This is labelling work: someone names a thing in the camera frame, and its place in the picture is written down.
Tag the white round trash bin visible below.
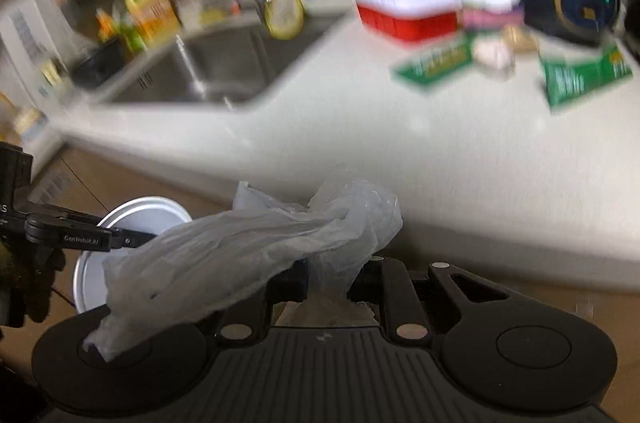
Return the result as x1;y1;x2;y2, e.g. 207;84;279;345
73;196;192;313

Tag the translucent plastic trash bag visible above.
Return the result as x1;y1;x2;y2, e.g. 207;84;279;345
82;167;402;361

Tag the yellow oil bottle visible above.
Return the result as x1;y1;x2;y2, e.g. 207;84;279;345
124;0;181;48

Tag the pink purple snack package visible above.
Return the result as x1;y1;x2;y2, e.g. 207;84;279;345
459;7;524;31

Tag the ginger root piece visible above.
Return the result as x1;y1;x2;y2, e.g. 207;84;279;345
501;24;539;54

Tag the short green wrapper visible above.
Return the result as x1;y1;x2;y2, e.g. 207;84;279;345
539;44;632;110

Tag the stainless steel sink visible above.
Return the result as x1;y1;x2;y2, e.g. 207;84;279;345
90;14;341;108

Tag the long green wrapper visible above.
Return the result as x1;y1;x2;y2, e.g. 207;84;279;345
390;34;474;89

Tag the red instant noodle box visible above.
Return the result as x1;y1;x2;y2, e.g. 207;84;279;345
354;0;461;44

